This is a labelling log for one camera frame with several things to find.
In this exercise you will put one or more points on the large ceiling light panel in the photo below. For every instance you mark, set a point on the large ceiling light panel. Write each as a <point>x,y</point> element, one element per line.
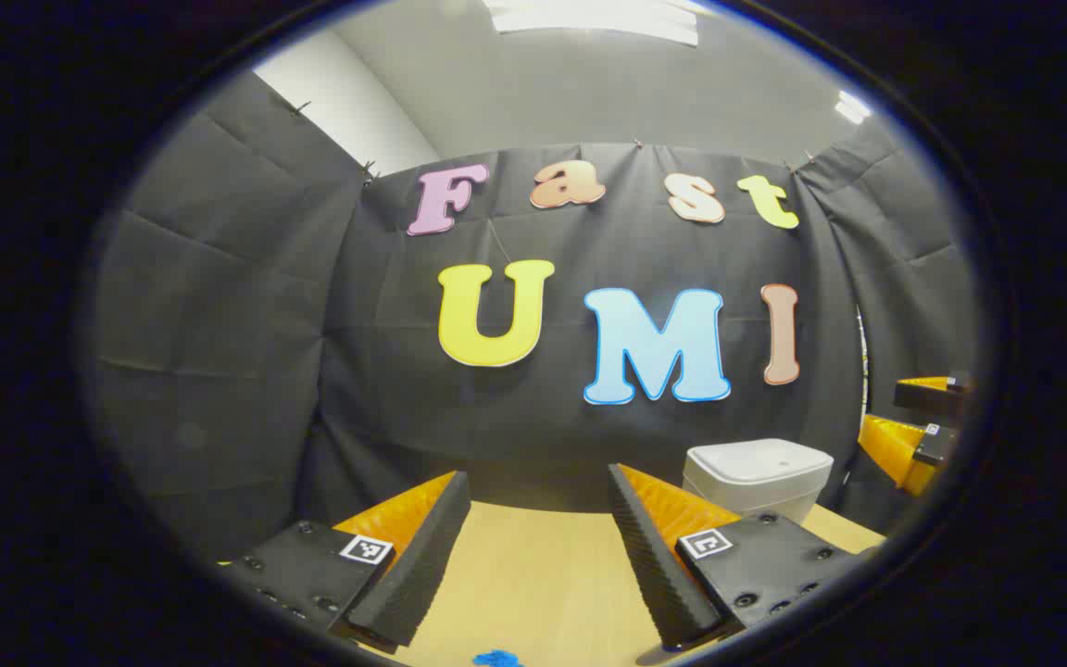
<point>589,18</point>

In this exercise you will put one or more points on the wooden desktop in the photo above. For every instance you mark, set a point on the wooden desktop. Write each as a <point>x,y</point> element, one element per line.
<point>533,574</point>

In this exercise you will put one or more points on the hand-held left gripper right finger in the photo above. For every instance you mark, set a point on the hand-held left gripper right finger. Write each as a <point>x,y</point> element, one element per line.
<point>649,565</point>

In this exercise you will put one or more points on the white desktop garbage bin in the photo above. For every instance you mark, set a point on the white desktop garbage bin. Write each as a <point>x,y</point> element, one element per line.
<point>756,472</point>

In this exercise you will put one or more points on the small ceiling light panel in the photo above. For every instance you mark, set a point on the small ceiling light panel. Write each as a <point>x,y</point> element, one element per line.
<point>853,106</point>

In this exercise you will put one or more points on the black backdrop cloth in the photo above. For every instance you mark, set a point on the black backdrop cloth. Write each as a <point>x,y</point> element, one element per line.
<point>357,417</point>

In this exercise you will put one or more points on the blue paper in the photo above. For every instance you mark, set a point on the blue paper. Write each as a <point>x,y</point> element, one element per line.
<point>496,660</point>

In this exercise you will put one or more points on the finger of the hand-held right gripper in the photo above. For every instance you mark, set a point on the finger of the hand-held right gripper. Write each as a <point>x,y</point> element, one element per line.
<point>932,398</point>
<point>895,449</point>

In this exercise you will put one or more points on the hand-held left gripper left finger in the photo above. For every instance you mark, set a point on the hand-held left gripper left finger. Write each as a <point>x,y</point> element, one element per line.
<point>422,556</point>

